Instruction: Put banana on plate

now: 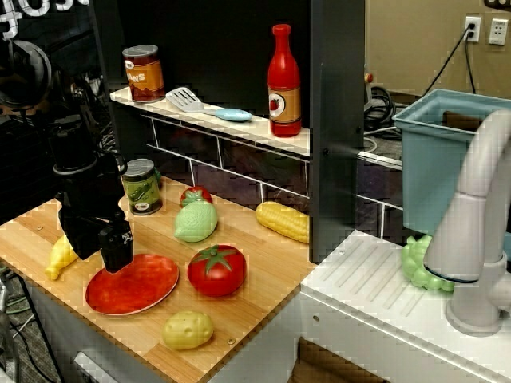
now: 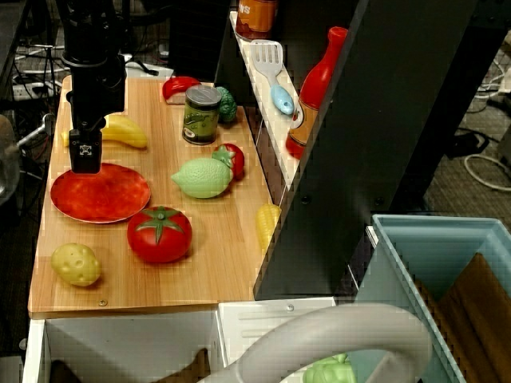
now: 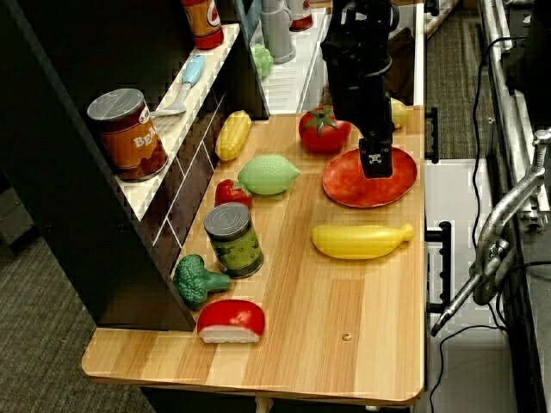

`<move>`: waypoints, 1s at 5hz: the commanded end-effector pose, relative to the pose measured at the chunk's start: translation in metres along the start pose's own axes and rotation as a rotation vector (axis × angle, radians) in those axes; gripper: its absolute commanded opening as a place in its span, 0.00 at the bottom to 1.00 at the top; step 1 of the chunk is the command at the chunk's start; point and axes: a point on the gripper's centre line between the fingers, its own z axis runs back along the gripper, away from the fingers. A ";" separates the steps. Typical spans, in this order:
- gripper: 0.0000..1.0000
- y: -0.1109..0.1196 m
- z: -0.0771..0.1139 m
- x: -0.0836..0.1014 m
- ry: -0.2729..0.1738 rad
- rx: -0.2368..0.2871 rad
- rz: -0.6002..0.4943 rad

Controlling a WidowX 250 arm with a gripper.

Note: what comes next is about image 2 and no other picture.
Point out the white toy sink cabinet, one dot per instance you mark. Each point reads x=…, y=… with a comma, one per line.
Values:
x=131, y=339

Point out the red toy strawberry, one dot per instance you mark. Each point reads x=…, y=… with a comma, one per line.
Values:
x=236, y=157

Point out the silver screw in wood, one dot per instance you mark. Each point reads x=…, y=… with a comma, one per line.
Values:
x=103, y=302

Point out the grey toy faucet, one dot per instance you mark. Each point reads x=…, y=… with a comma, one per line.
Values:
x=343, y=323

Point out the yellow toy banana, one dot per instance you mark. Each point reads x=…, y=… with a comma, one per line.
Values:
x=127, y=133

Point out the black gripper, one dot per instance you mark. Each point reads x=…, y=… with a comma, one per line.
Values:
x=97, y=85

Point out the orange toy can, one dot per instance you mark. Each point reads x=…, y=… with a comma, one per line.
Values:
x=255, y=18

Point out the white slanted shelf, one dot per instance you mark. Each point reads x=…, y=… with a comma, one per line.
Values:
x=275, y=135

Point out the black upright panel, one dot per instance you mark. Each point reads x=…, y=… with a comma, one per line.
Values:
x=359, y=159

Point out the green pickle can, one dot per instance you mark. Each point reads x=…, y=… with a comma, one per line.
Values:
x=200, y=119

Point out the light green toy vegetable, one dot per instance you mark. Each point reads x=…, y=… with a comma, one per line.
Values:
x=329, y=371

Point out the yellow toy potato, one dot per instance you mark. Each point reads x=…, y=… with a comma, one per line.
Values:
x=76, y=265

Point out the red round plate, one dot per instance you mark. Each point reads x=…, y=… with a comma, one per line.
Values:
x=104, y=195

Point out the yellow toy corn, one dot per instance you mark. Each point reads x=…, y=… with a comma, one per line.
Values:
x=266, y=225

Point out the red toy ketchup bottle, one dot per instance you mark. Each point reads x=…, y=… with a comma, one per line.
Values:
x=315, y=84

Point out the silver screw in sink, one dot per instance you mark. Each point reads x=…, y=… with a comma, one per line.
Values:
x=290, y=307

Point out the white power strip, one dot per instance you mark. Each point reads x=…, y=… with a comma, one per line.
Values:
x=32, y=89

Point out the red toy tomato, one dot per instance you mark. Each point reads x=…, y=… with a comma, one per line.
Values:
x=159, y=239

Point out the light blue plastic bin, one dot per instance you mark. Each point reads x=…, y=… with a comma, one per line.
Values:
x=399, y=255

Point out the red toy pepper slice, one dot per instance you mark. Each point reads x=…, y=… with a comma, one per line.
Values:
x=175, y=85

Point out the green toy lemon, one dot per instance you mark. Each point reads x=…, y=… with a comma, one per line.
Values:
x=203, y=179

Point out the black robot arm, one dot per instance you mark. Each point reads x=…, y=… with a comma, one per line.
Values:
x=89, y=28

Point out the green toy broccoli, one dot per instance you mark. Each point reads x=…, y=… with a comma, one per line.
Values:
x=228, y=105

